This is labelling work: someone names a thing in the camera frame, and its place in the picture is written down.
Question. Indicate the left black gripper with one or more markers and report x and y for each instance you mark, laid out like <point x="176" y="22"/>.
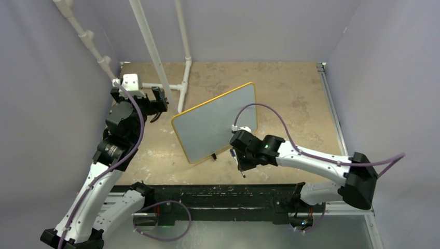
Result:
<point x="157" y="94"/>

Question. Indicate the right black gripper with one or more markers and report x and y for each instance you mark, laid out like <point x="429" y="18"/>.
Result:
<point x="243" y="165"/>

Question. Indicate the whiteboard marker pen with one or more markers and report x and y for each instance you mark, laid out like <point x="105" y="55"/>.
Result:
<point x="235" y="157"/>

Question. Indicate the black handled pliers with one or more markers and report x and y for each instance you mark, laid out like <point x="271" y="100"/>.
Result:
<point x="156" y="117"/>

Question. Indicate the yellow framed whiteboard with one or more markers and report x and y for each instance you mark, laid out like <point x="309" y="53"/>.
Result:
<point x="206" y="129"/>

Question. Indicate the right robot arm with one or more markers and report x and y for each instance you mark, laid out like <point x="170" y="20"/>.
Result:
<point x="347" y="180"/>

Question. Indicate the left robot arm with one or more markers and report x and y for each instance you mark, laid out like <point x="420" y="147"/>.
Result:
<point x="85" y="225"/>

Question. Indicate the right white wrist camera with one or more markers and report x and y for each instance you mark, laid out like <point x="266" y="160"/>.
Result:
<point x="235" y="128"/>

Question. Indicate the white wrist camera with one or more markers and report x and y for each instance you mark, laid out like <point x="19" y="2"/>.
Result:
<point x="131" y="83"/>
<point x="235" y="128"/>

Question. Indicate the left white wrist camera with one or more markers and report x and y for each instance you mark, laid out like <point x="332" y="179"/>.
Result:
<point x="131" y="83"/>

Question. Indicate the aluminium table frame rail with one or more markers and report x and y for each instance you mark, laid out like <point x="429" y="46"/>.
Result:
<point x="358" y="191"/>

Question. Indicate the white PVC pipe frame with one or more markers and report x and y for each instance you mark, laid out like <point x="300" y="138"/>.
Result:
<point x="175" y="93"/>

